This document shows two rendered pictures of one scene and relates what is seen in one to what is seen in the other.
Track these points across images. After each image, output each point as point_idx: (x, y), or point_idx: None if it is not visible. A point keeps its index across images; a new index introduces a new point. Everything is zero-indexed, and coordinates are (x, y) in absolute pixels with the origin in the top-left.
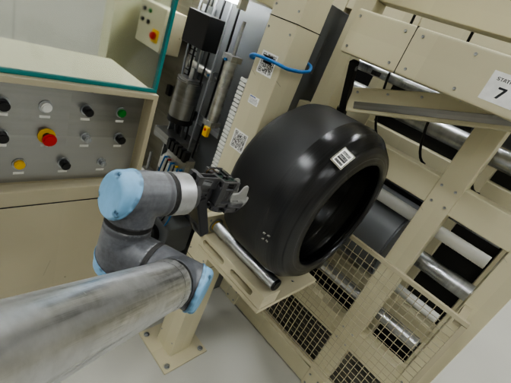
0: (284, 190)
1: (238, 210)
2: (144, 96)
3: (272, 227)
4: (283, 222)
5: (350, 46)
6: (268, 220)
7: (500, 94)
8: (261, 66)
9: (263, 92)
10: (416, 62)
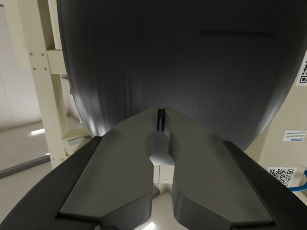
0: (118, 120)
1: (76, 151)
2: None
3: (90, 20)
4: (78, 52)
5: None
6: (108, 34)
7: None
8: (286, 174)
9: (277, 150)
10: None
